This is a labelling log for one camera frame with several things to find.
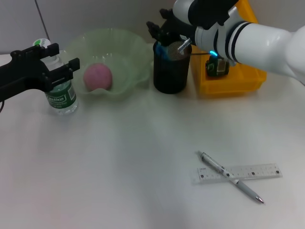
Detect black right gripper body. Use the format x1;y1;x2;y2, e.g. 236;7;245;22
161;13;198;45

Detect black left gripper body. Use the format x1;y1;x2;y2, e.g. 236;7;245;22
0;46;52;101

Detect blue scissors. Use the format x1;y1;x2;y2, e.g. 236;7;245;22
155;44;170;60

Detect clear green-label water bottle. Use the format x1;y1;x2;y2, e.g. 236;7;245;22
32;38;79;116

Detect pink peach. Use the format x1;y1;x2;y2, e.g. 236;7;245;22
83;62;113;91

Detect green plastic wrapper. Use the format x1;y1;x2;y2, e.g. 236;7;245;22
206;56;231;77

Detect transparent plastic ruler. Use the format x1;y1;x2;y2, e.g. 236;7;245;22
192;163;284;184

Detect translucent green fruit plate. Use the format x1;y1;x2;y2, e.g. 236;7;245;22
64;28;153;96

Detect black mesh pen holder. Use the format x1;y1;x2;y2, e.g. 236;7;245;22
152;39;193;94

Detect grey clear pen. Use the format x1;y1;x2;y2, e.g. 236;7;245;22
197;150;264;205

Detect yellow plastic bin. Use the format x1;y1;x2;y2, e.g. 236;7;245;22
190;0;267;96

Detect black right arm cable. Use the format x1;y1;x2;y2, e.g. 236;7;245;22
177;38;215;57

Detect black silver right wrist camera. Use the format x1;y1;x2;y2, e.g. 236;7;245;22
173;0;239;31

